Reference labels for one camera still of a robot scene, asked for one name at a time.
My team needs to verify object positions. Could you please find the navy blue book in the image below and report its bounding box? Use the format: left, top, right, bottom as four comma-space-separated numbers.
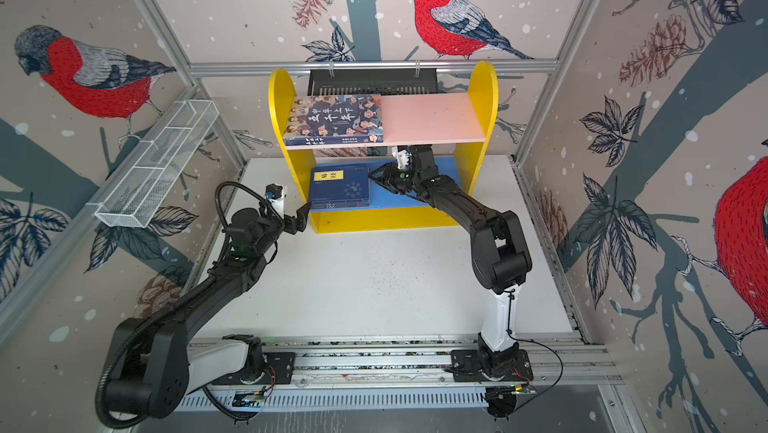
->
308, 164, 370, 206
310, 203, 371, 212

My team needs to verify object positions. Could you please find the illustrated colourful cover book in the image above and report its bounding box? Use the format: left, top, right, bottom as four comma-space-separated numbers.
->
283, 94, 384, 146

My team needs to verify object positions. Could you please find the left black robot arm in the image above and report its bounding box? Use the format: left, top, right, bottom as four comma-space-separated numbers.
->
95, 203, 311, 429

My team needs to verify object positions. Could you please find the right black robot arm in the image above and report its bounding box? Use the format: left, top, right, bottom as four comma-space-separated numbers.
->
368, 145, 533, 381

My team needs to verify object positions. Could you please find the black slotted vent panel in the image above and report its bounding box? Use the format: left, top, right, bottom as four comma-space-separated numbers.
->
307, 68, 438, 96

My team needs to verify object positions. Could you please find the small green circuit board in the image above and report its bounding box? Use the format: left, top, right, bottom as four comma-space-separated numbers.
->
232, 391, 270, 408

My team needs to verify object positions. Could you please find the black round connector underneath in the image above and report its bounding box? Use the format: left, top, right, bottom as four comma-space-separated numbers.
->
485, 387, 517, 420

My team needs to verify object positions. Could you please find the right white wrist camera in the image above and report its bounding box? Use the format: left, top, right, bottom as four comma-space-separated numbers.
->
392, 146, 411, 171

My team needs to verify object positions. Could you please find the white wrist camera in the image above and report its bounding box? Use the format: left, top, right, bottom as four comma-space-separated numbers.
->
265, 183, 286, 216
392, 146, 411, 171

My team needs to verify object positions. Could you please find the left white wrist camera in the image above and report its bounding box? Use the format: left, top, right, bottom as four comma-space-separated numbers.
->
265, 183, 286, 216

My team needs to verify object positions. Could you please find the left black corrugated cable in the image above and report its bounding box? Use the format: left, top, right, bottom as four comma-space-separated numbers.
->
94, 180, 283, 430

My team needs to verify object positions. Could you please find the aluminium mounting rail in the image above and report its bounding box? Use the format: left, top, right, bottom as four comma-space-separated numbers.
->
179, 336, 625, 387

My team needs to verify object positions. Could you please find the white wire mesh basket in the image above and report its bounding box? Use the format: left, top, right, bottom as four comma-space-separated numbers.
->
95, 99, 219, 228

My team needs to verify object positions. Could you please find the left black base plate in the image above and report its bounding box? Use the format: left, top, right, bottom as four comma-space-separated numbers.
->
213, 352, 296, 386

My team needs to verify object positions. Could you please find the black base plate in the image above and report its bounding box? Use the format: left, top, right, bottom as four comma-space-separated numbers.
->
444, 348, 533, 383
213, 352, 296, 386

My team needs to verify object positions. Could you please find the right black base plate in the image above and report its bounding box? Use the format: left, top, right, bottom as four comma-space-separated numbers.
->
444, 348, 533, 383

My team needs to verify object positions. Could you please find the right thin black cable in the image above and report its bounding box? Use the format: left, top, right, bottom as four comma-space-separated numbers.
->
503, 288, 565, 413

